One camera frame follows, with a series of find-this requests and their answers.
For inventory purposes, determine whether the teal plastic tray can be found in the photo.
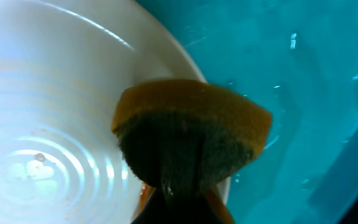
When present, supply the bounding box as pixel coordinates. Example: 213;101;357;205
140;0;358;224

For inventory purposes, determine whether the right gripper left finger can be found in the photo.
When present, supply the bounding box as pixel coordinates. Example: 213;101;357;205
131;189;173;224

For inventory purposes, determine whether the green yellow sponge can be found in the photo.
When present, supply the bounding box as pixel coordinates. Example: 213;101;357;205
111;78;273;224

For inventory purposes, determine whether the white plate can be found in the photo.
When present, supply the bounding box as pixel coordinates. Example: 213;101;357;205
0;0;232;224

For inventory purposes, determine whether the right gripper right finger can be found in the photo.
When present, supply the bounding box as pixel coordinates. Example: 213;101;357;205
175;194;223;224

